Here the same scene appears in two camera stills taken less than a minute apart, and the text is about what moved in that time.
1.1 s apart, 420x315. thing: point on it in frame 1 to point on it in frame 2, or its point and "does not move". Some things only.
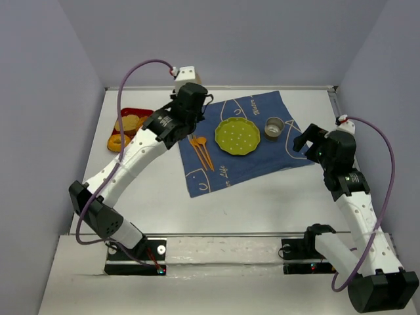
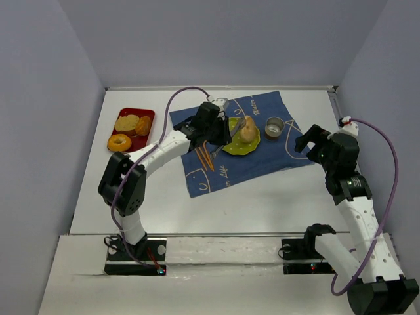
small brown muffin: x=141 y=121 does not move
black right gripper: x=314 y=140 does not move
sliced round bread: x=130 y=122 does not move
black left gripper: x=182 y=132 to x=216 y=132
